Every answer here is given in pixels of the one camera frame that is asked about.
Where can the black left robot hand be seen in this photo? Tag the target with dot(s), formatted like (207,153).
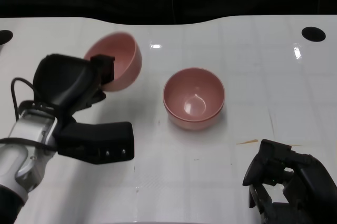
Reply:
(60,82)

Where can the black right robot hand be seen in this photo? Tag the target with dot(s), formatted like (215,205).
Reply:
(308,182)

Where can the pink plastic bowl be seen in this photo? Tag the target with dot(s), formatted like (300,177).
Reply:
(193,92)
(126,58)
(194,126)

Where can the black round table grommet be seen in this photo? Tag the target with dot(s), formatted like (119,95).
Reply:
(5,36)
(313,34)

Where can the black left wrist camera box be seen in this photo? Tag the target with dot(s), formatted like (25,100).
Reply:
(97,140)

